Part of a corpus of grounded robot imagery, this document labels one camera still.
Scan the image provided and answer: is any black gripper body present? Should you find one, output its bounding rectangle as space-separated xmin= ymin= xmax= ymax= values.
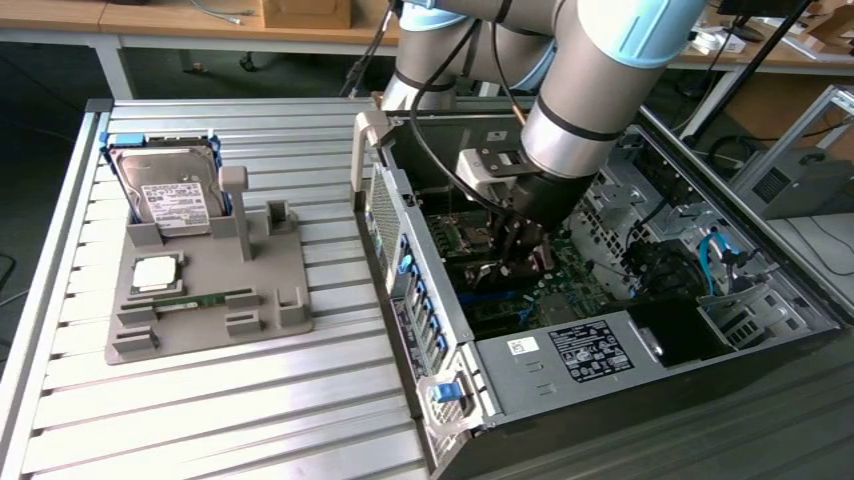
xmin=504 ymin=171 xmax=600 ymax=235

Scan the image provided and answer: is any black graphics card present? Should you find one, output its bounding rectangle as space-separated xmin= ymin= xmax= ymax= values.
xmin=458 ymin=257 xmax=535 ymax=296

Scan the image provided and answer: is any CPU socket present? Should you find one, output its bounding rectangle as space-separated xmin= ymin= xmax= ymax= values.
xmin=442 ymin=212 xmax=503 ymax=254

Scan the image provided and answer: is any perforated metal drive cage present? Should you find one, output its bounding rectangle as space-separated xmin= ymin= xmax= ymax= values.
xmin=569 ymin=124 xmax=708 ymax=246

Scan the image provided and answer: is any green motherboard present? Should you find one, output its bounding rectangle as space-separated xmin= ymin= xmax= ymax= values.
xmin=422 ymin=207 xmax=615 ymax=341

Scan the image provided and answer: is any grey chipset heat sink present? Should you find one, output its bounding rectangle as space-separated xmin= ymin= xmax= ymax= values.
xmin=536 ymin=293 xmax=580 ymax=325

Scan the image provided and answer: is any grey power supply unit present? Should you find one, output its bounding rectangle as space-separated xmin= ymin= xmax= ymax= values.
xmin=470 ymin=308 xmax=661 ymax=417

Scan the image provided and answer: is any blue case latch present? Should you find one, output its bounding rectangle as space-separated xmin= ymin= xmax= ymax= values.
xmin=425 ymin=382 xmax=462 ymax=404

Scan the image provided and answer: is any grey box appliance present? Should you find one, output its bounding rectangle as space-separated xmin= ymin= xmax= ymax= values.
xmin=729 ymin=147 xmax=854 ymax=221

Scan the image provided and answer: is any white box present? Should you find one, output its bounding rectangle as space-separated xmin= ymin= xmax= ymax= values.
xmin=689 ymin=29 xmax=747 ymax=56

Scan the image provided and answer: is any black monitor with stand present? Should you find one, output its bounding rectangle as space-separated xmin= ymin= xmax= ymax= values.
xmin=716 ymin=0 xmax=813 ymax=44

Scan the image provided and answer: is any wooden desk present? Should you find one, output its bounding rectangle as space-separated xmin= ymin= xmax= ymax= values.
xmin=639 ymin=0 xmax=854 ymax=139
xmin=0 ymin=0 xmax=401 ymax=99

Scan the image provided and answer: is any open black PC case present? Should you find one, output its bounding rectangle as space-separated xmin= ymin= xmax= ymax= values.
xmin=349 ymin=97 xmax=843 ymax=480

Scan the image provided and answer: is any grey parts rack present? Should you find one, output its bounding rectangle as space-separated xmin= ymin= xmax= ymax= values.
xmin=104 ymin=166 xmax=314 ymax=366

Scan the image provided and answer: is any green RAM stick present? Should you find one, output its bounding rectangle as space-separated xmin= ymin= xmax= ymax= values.
xmin=150 ymin=294 xmax=232 ymax=311

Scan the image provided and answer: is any brown cardboard box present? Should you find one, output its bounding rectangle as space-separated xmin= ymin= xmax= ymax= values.
xmin=258 ymin=0 xmax=353 ymax=30

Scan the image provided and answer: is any hard disk in blue carrier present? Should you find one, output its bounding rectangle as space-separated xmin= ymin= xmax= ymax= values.
xmin=97 ymin=130 xmax=232 ymax=239

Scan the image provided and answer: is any folded cardboard piece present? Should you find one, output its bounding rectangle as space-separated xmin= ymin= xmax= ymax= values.
xmin=803 ymin=2 xmax=854 ymax=57

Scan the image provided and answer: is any silver CPU chip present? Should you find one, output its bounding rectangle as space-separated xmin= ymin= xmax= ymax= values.
xmin=130 ymin=257 xmax=182 ymax=294

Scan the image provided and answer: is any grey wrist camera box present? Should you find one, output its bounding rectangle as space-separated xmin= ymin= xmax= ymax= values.
xmin=454 ymin=148 xmax=535 ymax=207

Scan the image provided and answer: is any black wire bundle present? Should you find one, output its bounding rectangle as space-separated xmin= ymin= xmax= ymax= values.
xmin=619 ymin=234 xmax=708 ymax=304

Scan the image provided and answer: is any blue wire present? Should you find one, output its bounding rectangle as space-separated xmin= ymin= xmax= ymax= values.
xmin=695 ymin=227 xmax=736 ymax=301

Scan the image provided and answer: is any black looping arm cable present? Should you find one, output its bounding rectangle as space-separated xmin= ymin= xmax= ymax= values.
xmin=408 ymin=19 xmax=528 ymax=226

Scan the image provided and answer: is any metal disk bay bracket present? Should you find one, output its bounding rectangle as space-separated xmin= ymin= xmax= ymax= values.
xmin=696 ymin=279 xmax=812 ymax=350

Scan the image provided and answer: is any black hanging cable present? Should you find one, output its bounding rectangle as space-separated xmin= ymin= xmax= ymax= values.
xmin=337 ymin=9 xmax=396 ymax=97

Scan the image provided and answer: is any aluminium profile frame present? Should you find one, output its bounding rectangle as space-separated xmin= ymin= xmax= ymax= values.
xmin=729 ymin=83 xmax=854 ymax=201

